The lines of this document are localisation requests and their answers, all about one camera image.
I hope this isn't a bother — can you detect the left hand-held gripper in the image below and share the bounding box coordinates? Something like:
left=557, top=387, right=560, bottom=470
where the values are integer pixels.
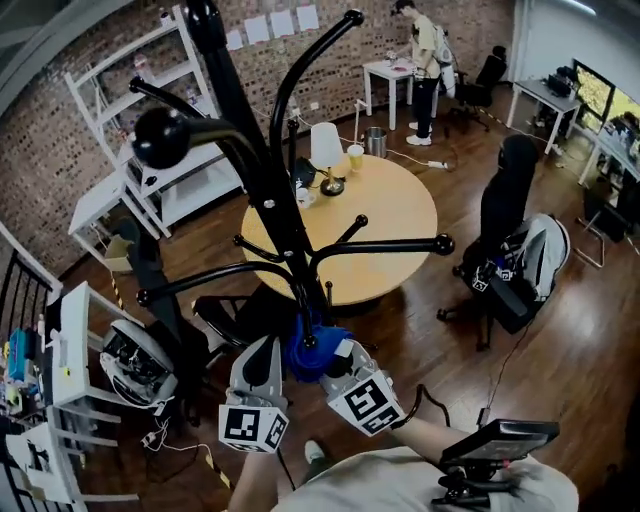
left=218, top=335, right=291, bottom=455

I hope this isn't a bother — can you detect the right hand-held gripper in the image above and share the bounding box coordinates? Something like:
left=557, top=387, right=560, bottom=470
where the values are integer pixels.
left=319, top=339, right=407, bottom=438

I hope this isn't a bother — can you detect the blue cloth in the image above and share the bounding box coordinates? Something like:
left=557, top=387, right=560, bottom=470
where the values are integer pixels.
left=283, top=309, right=359, bottom=384

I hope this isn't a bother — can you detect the black coat rack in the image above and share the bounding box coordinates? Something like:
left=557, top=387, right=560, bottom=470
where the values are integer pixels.
left=128, top=0, right=456, bottom=351

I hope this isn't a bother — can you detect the person's right forearm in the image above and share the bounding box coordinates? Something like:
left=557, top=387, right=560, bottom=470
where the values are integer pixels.
left=393, top=414, right=452, bottom=457

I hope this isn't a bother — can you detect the person's left forearm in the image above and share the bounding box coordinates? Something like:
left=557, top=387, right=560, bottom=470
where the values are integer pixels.
left=227, top=448, right=282, bottom=512

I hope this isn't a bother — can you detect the black mesh chair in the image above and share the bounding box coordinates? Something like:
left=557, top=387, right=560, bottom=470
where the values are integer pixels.
left=192, top=293, right=287, bottom=352

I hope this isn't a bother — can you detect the white robot shell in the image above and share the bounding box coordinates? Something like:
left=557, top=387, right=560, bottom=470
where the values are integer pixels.
left=99, top=318, right=179, bottom=407

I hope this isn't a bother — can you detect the round wooden table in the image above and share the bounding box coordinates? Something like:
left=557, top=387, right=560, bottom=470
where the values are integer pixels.
left=241, top=153, right=439, bottom=307

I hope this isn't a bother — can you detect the person's beige shirt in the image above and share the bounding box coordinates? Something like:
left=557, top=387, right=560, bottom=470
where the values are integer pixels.
left=269, top=443, right=581, bottom=512

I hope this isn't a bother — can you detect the black office chair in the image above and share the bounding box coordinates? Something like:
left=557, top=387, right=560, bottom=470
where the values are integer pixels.
left=436, top=133, right=571, bottom=352
left=446, top=45, right=509, bottom=133

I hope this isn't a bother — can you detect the idle grey gripper device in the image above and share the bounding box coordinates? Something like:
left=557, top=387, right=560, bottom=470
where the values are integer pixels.
left=471, top=259, right=517, bottom=293

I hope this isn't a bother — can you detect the black chest-mounted device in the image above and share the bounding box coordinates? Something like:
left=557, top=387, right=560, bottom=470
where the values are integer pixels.
left=431, top=418, right=561, bottom=507

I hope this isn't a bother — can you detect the black pouch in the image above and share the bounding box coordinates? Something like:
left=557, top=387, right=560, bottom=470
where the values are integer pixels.
left=291, top=156, right=319, bottom=190

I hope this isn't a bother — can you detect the cardboard box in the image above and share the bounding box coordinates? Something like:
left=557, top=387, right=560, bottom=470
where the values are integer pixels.
left=103, top=233, right=135, bottom=274

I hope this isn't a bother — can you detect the white side table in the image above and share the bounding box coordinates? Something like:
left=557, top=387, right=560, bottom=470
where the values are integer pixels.
left=45, top=281, right=142, bottom=407

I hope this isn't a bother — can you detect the white shade table lamp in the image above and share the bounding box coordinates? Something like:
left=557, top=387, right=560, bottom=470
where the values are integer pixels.
left=309, top=122, right=347, bottom=197

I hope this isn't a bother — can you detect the metal waste bin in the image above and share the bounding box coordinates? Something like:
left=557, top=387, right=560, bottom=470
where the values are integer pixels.
left=364, top=126, right=389, bottom=159

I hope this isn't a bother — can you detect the grey backpack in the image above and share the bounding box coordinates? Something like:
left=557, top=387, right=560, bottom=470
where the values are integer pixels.
left=504, top=213, right=572, bottom=303

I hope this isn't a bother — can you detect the black jacket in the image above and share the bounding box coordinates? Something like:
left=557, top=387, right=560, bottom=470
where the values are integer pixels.
left=480, top=133, right=541, bottom=251

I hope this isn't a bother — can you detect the white shelf unit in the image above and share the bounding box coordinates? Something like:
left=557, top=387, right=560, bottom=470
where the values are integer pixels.
left=63, top=4, right=247, bottom=239

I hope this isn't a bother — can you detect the black stair railing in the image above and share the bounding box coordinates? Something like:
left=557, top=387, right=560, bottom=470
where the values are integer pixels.
left=0, top=248, right=64, bottom=352

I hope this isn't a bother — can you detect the small white table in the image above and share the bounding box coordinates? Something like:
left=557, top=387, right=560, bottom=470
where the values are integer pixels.
left=362, top=58, right=441, bottom=132

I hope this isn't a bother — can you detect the black cantilever chair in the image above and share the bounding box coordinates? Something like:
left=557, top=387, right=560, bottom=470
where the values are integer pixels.
left=573, top=184, right=632, bottom=267

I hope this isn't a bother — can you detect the long white desk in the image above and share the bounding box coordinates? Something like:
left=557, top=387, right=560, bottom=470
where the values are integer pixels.
left=578, top=124, right=640, bottom=202

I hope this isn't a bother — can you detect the computer monitor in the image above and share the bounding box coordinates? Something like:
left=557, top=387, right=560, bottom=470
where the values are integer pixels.
left=571, top=58, right=617, bottom=135
left=607, top=87, right=640, bottom=132

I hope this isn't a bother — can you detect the black cable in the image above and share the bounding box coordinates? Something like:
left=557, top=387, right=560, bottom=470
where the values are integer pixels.
left=403, top=383, right=452, bottom=429

